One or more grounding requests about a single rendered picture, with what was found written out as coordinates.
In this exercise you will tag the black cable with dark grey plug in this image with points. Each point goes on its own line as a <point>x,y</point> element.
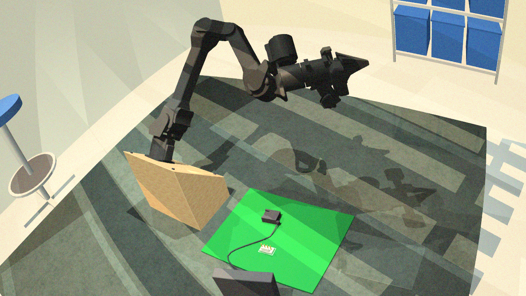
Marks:
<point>270,216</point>

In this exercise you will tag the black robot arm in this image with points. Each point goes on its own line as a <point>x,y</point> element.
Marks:
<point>175,117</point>

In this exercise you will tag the green circuit board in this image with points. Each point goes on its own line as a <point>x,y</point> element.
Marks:
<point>299,251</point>

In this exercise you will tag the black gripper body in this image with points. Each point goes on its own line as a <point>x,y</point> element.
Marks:
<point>325,69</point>

